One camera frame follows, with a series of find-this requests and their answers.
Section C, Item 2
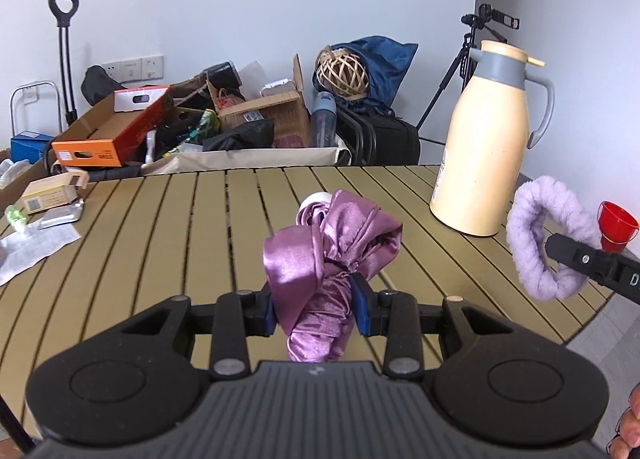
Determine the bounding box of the purple satin scrunchie cloth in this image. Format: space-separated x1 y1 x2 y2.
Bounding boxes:
262 189 402 363

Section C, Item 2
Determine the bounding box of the lavender fluffy headband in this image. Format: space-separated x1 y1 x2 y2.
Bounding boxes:
506 176 602 301

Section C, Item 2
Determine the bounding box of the person's right hand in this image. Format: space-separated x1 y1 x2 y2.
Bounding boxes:
606 384 640 459

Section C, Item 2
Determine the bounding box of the red bucket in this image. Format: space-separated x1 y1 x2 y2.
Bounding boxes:
598 201 639 253

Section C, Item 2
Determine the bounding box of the white paper cone cup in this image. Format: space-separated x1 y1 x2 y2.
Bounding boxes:
298 191 332 212

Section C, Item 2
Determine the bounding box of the olive folding camp table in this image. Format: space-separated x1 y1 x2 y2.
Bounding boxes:
1 165 608 432

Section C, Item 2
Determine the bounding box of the grey blue water bottle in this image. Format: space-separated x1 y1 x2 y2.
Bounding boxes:
310 92 337 148

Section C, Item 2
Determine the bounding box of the cream thermos jug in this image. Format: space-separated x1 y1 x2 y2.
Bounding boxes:
430 40 555 237

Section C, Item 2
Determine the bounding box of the open brown cardboard box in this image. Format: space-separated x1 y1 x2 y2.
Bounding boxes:
206 54 310 148

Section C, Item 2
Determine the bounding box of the woven rattan ball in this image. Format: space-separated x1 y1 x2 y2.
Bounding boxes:
314 46 369 100

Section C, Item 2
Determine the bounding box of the navy blue bag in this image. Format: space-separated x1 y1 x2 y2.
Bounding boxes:
314 35 419 118

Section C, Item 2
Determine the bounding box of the orange shoe box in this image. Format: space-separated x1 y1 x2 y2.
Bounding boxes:
52 86 172 167

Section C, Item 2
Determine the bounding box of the small beige carton box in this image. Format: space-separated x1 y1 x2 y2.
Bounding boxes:
21 170 89 214

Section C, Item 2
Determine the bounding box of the white paper sheet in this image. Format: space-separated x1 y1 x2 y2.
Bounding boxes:
0 225 81 286

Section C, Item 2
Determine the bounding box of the green white small bottle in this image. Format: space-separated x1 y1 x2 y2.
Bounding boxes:
4 204 28 234

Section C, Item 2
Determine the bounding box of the camera on tripod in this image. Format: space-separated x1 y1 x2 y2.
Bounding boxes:
415 2 522 133

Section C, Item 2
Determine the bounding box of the white metal frame chair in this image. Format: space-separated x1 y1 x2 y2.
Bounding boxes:
9 80 63 137

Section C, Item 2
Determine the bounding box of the black trolley handle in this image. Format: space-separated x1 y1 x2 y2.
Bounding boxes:
48 0 79 126

